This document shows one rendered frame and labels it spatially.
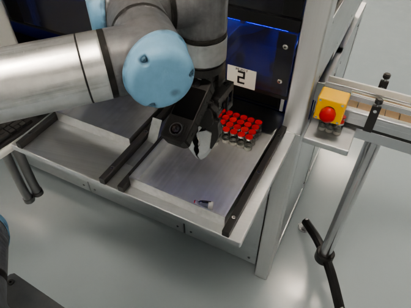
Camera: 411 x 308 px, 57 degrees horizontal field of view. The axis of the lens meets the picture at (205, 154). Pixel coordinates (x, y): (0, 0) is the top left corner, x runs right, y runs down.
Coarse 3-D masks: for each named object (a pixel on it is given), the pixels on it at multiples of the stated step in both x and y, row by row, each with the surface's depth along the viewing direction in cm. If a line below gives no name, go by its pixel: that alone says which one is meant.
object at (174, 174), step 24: (168, 144) 106; (264, 144) 106; (144, 168) 98; (168, 168) 100; (192, 168) 100; (216, 168) 100; (240, 168) 100; (168, 192) 90; (192, 192) 94; (216, 192) 94; (240, 192) 91; (216, 216) 86
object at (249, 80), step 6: (228, 66) 104; (234, 66) 104; (228, 72) 106; (234, 72) 105; (246, 72) 103; (252, 72) 102; (228, 78) 107; (234, 78) 106; (240, 78) 105; (246, 78) 104; (252, 78) 103; (234, 84) 108; (240, 84) 107; (246, 84) 106; (252, 84) 105
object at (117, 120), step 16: (128, 96) 122; (64, 112) 114; (80, 112) 116; (96, 112) 116; (112, 112) 116; (128, 112) 116; (144, 112) 116; (80, 128) 111; (96, 128) 107; (112, 128) 111; (128, 128) 111; (144, 128) 109; (128, 144) 105
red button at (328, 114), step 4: (324, 108) 97; (328, 108) 96; (320, 112) 97; (324, 112) 96; (328, 112) 95; (332, 112) 95; (320, 116) 97; (324, 116) 96; (328, 116) 96; (332, 116) 96; (324, 120) 97; (328, 120) 97; (332, 120) 97
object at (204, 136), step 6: (198, 132) 68; (204, 132) 67; (210, 132) 67; (204, 138) 68; (210, 138) 67; (204, 144) 69; (204, 150) 70; (210, 150) 71; (198, 156) 72; (204, 156) 72
